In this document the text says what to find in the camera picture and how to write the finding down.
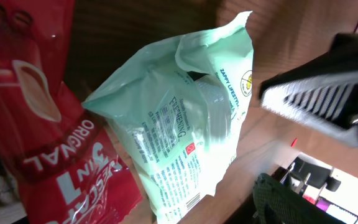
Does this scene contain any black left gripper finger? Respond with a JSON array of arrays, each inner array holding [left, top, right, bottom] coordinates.
[[252, 173, 343, 224]]

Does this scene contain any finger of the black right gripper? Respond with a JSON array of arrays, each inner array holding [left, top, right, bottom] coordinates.
[[259, 33, 358, 147]]

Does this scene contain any pale green small packet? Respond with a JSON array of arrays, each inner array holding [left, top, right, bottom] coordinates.
[[83, 11, 254, 223]]

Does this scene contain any red snack stick packet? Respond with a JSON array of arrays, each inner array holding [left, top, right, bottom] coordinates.
[[0, 0, 142, 223]]

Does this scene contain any small red floor marker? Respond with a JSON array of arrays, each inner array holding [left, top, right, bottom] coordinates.
[[291, 138, 298, 147]]

